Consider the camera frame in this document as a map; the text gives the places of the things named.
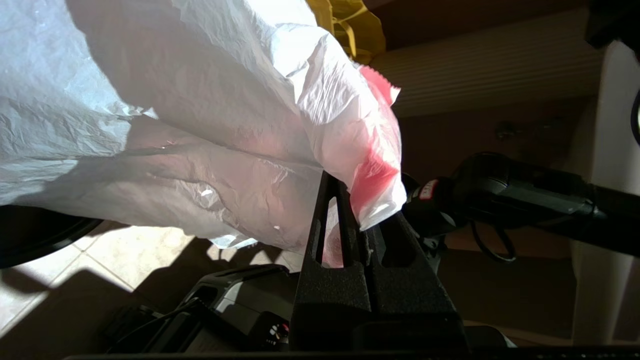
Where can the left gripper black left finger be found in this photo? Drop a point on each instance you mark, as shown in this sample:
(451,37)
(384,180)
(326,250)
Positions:
(330,300)

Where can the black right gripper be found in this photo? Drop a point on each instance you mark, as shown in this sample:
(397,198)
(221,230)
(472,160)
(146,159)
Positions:
(435,205)

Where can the white plastic bag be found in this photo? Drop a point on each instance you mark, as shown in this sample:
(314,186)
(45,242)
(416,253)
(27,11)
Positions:
(200,100)

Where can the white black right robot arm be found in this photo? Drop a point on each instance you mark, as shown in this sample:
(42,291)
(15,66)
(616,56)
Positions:
(540,195)

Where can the black grey robot base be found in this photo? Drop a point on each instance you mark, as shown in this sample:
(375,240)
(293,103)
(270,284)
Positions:
(220,310)

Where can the white robot torso column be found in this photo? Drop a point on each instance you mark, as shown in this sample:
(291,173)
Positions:
(605,200)

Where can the yellow plastic bag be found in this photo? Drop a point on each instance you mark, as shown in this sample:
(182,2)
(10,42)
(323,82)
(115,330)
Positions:
(360,25)

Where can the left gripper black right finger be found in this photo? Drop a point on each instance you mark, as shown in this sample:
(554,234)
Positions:
(410,300)

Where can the black round trash bin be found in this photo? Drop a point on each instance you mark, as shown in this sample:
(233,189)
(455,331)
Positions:
(35,235)

